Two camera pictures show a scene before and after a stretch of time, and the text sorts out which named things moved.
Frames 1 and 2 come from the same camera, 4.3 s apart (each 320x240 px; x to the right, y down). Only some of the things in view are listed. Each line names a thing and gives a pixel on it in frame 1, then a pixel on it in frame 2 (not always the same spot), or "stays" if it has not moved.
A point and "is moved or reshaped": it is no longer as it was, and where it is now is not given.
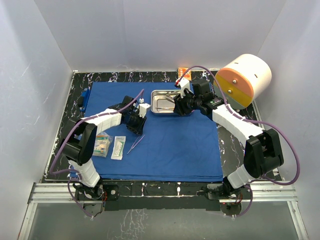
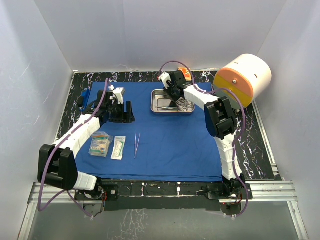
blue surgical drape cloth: (173, 148) stays
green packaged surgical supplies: (102, 142) stays
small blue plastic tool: (85, 93) stays
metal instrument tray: (162, 101) stays
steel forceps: (132, 147) is moved or reshaped
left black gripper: (138, 129) to (126, 117)
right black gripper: (180, 107) to (168, 91)
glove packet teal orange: (102, 142) stays
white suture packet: (118, 147) stays
